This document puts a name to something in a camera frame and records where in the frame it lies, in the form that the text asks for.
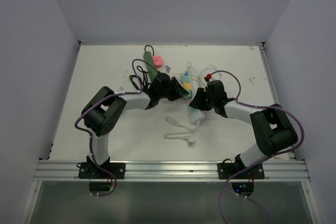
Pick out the white power cord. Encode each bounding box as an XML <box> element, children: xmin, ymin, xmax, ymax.
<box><xmin>164</xmin><ymin>116</ymin><xmax>203</xmax><ymax>147</ymax></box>

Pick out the yellow charging cable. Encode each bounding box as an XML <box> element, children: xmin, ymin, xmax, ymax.
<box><xmin>173</xmin><ymin>61</ymin><xmax>208</xmax><ymax>83</ymax></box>

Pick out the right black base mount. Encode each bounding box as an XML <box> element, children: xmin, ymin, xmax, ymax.
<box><xmin>217</xmin><ymin>159</ymin><xmax>265</xmax><ymax>180</ymax></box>

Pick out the black power cord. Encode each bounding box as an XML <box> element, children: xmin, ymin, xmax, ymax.
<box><xmin>129</xmin><ymin>45</ymin><xmax>155</xmax><ymax>91</ymax></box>

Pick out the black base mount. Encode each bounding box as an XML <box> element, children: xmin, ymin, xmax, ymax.
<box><xmin>76</xmin><ymin>162</ymin><xmax>126</xmax><ymax>179</ymax></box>
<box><xmin>217</xmin><ymin>159</ymin><xmax>265</xmax><ymax>180</ymax></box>

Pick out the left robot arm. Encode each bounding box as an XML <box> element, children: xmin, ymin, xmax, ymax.
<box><xmin>75</xmin><ymin>73</ymin><xmax>188</xmax><ymax>178</ymax></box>

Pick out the green power strip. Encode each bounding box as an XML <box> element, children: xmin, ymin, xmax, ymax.
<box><xmin>143</xmin><ymin>51</ymin><xmax>158</xmax><ymax>82</ymax></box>

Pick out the aluminium front rail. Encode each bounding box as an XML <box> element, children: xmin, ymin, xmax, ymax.
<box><xmin>33</xmin><ymin>160</ymin><xmax>310</xmax><ymax>182</ymax></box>

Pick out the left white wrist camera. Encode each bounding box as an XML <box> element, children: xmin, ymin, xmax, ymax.
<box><xmin>161</xmin><ymin>65</ymin><xmax>171</xmax><ymax>75</ymax></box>

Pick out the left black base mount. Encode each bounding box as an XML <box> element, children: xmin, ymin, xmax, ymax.
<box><xmin>76</xmin><ymin>162</ymin><xmax>126</xmax><ymax>179</ymax></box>

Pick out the pink plug adapter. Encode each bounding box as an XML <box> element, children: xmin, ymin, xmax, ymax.
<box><xmin>152</xmin><ymin>55</ymin><xmax>164</xmax><ymax>68</ymax></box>

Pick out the green usb charger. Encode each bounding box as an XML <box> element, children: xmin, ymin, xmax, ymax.
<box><xmin>183</xmin><ymin>90</ymin><xmax>193</xmax><ymax>100</ymax></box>

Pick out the white power strip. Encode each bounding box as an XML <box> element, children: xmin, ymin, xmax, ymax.
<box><xmin>180</xmin><ymin>66</ymin><xmax>205</xmax><ymax>124</ymax></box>

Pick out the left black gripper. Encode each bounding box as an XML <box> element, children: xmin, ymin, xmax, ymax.
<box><xmin>159</xmin><ymin>77</ymin><xmax>188</xmax><ymax>101</ymax></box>

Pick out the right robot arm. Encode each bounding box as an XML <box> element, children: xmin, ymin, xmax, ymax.
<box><xmin>190</xmin><ymin>80</ymin><xmax>298</xmax><ymax>178</ymax></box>

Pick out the yellow usb charger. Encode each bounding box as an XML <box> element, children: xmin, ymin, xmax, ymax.
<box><xmin>183</xmin><ymin>82</ymin><xmax>193</xmax><ymax>90</ymax></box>

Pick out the light green charging cable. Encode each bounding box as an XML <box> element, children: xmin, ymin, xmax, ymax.
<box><xmin>199</xmin><ymin>64</ymin><xmax>224</xmax><ymax>80</ymax></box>

